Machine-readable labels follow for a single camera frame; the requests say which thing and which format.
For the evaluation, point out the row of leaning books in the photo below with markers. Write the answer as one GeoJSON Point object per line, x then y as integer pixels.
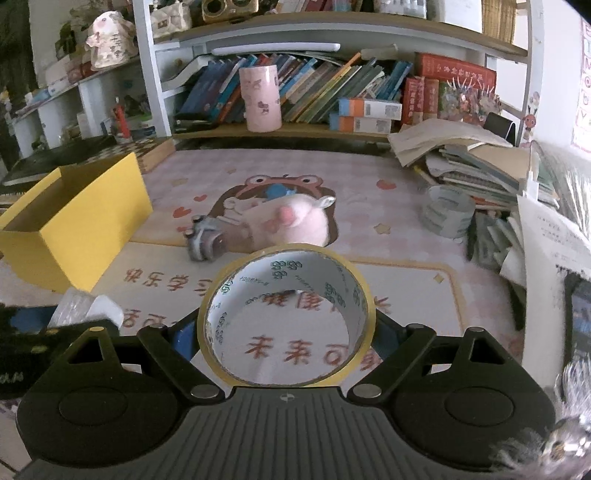
{"type": "Point", "coordinates": [310, 86]}

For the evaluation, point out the pink plush paw toy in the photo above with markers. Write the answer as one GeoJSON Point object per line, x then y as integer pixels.
{"type": "Point", "coordinates": [290, 219]}

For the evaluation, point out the pink cylindrical pen holder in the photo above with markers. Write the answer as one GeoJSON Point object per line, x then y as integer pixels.
{"type": "Point", "coordinates": [261, 94]}

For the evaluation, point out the pink floral plush figure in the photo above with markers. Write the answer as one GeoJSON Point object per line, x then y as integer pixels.
{"type": "Point", "coordinates": [111, 41]}

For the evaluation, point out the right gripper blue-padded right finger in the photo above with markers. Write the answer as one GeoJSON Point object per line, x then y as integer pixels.
{"type": "Point", "coordinates": [402, 349]}

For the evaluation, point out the red thick dictionary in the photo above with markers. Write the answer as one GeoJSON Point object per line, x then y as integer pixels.
{"type": "Point", "coordinates": [447, 69]}

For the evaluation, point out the orange white box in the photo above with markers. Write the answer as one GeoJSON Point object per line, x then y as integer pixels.
{"type": "Point", "coordinates": [363, 125]}
{"type": "Point", "coordinates": [370, 108]}

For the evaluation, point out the pile of papers and books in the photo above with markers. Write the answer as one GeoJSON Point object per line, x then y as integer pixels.
{"type": "Point", "coordinates": [480, 163]}

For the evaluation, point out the orange white box lower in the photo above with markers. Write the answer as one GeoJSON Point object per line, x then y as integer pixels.
{"type": "Point", "coordinates": [363, 125]}

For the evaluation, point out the pink cartoon desk mat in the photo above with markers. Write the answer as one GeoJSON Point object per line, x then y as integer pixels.
{"type": "Point", "coordinates": [414, 275]}

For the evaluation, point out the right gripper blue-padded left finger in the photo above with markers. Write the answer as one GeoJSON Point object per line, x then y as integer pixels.
{"type": "Point", "coordinates": [171, 350]}

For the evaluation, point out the white bookshelf frame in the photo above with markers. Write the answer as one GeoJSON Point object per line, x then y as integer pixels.
{"type": "Point", "coordinates": [165, 64]}

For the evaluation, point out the gold retro speaker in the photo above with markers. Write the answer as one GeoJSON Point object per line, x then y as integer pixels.
{"type": "Point", "coordinates": [214, 11]}

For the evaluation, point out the orange white box upper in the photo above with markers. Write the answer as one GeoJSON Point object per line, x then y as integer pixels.
{"type": "Point", "coordinates": [370, 108]}

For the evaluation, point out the wooden chessboard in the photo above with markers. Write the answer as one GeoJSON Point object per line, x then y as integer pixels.
{"type": "Point", "coordinates": [149, 152]}

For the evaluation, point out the red marker bottle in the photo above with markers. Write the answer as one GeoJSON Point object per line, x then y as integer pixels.
{"type": "Point", "coordinates": [119, 114]}

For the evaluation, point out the blue pencil sharpener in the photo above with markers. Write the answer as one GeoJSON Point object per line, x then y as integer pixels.
{"type": "Point", "coordinates": [277, 190]}

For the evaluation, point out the yellow adhesive tape roll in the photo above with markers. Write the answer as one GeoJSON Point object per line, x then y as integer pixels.
{"type": "Point", "coordinates": [288, 316]}

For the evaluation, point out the yellow cardboard box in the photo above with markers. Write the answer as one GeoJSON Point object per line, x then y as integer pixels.
{"type": "Point", "coordinates": [68, 228]}

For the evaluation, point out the clear plastic packet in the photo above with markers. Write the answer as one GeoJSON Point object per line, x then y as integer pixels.
{"type": "Point", "coordinates": [78, 306]}

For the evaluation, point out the grey toy car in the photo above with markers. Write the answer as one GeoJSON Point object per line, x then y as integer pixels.
{"type": "Point", "coordinates": [204, 240]}

